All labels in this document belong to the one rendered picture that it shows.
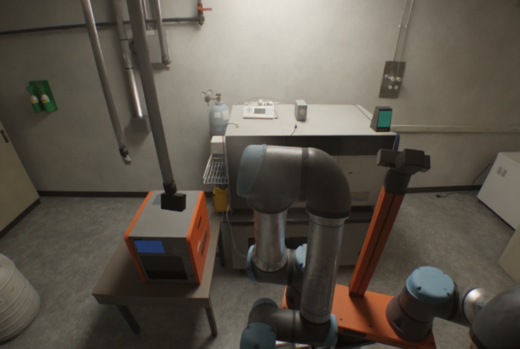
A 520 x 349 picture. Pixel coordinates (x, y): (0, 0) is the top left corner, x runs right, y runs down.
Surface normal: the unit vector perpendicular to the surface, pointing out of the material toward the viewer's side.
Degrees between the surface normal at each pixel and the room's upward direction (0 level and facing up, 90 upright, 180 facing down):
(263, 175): 65
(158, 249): 90
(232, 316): 0
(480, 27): 90
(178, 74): 90
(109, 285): 0
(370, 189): 90
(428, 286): 7
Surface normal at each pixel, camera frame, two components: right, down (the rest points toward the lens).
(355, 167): 0.02, 0.48
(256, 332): 0.06, -1.00
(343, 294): 0.00, -0.88
